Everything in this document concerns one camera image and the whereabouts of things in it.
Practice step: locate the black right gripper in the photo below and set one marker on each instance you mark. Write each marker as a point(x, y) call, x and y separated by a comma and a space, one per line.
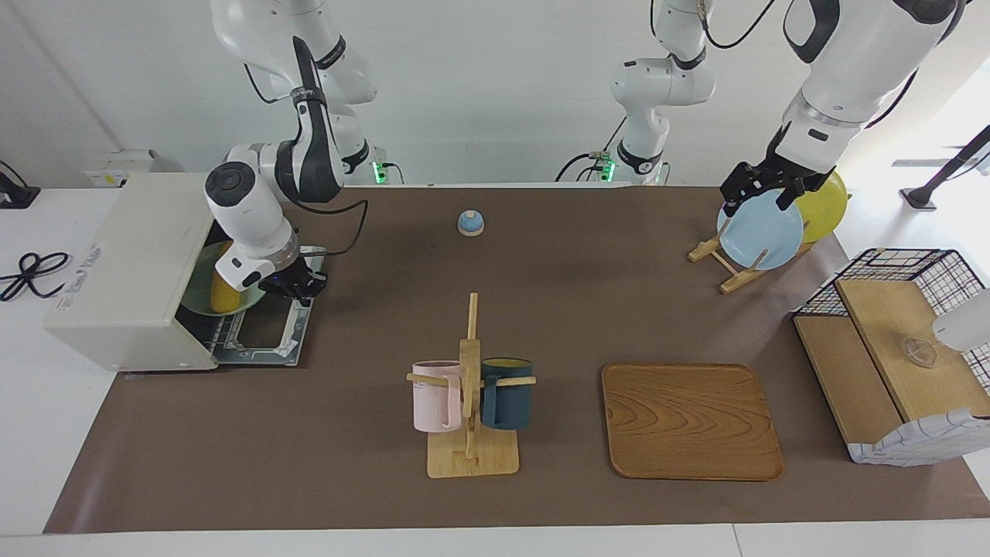
point(290, 278)

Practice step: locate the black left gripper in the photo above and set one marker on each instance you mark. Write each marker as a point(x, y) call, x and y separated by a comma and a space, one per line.
point(773, 176)

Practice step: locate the yellow corn cob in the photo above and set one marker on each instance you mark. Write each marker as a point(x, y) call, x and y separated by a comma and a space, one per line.
point(224, 298)

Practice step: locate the pale green plate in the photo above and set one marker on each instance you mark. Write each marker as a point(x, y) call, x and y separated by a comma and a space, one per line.
point(197, 294)

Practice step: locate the white toaster oven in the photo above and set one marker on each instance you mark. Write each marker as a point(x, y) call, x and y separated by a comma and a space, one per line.
point(124, 271)

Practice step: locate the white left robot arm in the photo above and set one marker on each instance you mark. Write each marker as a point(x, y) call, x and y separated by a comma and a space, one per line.
point(851, 62)

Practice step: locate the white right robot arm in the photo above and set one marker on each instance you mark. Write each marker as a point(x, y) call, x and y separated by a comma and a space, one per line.
point(247, 205)

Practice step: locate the light blue plate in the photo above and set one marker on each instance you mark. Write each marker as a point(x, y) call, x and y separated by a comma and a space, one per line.
point(762, 232)

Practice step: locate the yellow plate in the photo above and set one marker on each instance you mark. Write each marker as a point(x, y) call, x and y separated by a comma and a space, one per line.
point(826, 213)

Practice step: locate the wooden plate rack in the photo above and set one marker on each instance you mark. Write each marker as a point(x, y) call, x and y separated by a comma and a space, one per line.
point(708, 249)

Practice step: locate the black tripod stand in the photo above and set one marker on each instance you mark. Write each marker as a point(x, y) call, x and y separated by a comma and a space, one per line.
point(920, 199)

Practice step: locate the pink mug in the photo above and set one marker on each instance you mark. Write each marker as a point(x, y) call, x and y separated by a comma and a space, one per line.
point(433, 398)

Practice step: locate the brown table mat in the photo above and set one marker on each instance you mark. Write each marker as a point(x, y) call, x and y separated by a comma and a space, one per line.
point(309, 464)

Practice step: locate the tall wooden shelf step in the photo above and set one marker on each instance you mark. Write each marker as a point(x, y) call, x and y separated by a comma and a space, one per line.
point(889, 325)

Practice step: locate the low wooden shelf step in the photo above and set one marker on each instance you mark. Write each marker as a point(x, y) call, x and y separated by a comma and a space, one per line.
point(843, 371)

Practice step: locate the dark blue mug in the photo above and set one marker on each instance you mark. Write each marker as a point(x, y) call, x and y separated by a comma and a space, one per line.
point(506, 398)

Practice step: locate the small clear glass object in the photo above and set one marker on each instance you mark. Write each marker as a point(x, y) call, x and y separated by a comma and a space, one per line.
point(920, 353)

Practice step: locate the brown wooden tray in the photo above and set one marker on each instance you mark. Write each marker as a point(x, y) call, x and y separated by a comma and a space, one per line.
point(688, 422)

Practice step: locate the wooden mug rack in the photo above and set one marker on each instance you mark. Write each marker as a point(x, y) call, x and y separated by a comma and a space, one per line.
point(472, 464)

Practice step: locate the white cylindrical object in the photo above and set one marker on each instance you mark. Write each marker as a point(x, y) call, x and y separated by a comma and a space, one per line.
point(967, 325)

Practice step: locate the white checked cloth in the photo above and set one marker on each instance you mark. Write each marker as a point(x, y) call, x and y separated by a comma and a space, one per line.
point(920, 445)

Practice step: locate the small black stand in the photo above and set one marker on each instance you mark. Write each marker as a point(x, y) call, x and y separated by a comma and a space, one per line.
point(15, 197)

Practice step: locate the white wall socket box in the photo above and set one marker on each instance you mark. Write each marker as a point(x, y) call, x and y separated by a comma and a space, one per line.
point(116, 166)

